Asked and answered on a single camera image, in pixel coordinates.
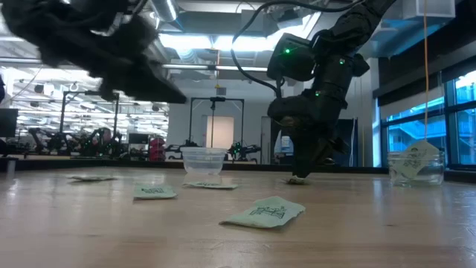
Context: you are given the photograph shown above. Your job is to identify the white blue sign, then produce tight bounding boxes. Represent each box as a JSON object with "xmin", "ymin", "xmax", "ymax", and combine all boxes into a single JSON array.
[{"xmin": 279, "ymin": 134, "xmax": 294, "ymax": 154}]

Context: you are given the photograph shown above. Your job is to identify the red cart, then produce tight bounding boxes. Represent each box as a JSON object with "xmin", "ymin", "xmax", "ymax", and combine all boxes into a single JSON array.
[{"xmin": 148, "ymin": 136, "xmax": 167, "ymax": 162}]

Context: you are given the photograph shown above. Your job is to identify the clear plastic bowl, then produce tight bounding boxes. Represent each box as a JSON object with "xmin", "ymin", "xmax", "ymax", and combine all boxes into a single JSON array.
[{"xmin": 179, "ymin": 146, "xmax": 228, "ymax": 176}]

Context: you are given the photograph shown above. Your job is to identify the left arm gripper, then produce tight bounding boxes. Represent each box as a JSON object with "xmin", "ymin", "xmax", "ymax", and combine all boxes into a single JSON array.
[{"xmin": 40, "ymin": 10, "xmax": 187, "ymax": 105}]

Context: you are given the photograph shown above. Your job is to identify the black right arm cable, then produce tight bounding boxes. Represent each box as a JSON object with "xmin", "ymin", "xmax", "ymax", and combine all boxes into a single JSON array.
[{"xmin": 230, "ymin": 0, "xmax": 367, "ymax": 100}]

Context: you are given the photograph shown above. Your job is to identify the black monitor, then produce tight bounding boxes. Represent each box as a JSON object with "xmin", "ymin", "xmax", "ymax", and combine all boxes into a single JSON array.
[{"xmin": 0, "ymin": 107, "xmax": 19, "ymax": 138}]

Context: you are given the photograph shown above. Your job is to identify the black gantry frame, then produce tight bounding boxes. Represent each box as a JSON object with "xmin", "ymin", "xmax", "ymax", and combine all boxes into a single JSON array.
[
  {"xmin": 58, "ymin": 90, "xmax": 120, "ymax": 150},
  {"xmin": 188, "ymin": 96, "xmax": 245, "ymax": 159}
]

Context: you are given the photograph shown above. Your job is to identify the grey ceiling box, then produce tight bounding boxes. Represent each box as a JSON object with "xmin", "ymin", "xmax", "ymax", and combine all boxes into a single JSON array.
[{"xmin": 239, "ymin": 9, "xmax": 276, "ymax": 33}]

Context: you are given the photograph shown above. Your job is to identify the yellow hanging rope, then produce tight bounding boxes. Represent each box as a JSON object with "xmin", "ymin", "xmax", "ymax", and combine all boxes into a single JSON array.
[{"xmin": 422, "ymin": 0, "xmax": 430, "ymax": 143}]

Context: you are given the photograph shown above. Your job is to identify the clear glass jar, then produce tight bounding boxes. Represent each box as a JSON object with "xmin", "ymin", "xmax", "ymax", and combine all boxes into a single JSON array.
[{"xmin": 387, "ymin": 150, "xmax": 446, "ymax": 188}]

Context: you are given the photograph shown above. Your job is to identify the silver ventilation duct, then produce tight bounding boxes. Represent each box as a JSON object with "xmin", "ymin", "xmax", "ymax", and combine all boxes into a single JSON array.
[{"xmin": 150, "ymin": 0, "xmax": 179, "ymax": 23}]

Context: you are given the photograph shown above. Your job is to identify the green sweetener packet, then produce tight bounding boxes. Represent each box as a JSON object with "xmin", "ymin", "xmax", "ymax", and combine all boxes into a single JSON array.
[
  {"xmin": 285, "ymin": 175, "xmax": 310, "ymax": 186},
  {"xmin": 393, "ymin": 140, "xmax": 442, "ymax": 180},
  {"xmin": 219, "ymin": 195, "xmax": 307, "ymax": 229},
  {"xmin": 181, "ymin": 180, "xmax": 239, "ymax": 191},
  {"xmin": 68, "ymin": 174, "xmax": 118, "ymax": 183},
  {"xmin": 132, "ymin": 183, "xmax": 179, "ymax": 201}
]

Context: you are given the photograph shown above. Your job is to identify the black table edge frame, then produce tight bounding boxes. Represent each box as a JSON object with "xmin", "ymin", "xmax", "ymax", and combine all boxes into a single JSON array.
[{"xmin": 0, "ymin": 156, "xmax": 476, "ymax": 184}]

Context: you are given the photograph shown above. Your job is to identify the black cabinet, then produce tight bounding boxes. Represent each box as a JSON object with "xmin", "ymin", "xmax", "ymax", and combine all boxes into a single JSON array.
[
  {"xmin": 270, "ymin": 122, "xmax": 297, "ymax": 165},
  {"xmin": 334, "ymin": 118, "xmax": 358, "ymax": 168}
]

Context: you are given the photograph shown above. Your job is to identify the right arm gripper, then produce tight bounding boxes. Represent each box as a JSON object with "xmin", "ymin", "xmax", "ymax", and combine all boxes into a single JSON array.
[{"xmin": 267, "ymin": 89, "xmax": 349, "ymax": 179}]

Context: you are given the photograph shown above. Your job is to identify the white ceiling unit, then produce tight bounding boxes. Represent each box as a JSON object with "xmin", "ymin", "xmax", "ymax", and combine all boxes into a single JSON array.
[{"xmin": 403, "ymin": 0, "xmax": 457, "ymax": 20}]

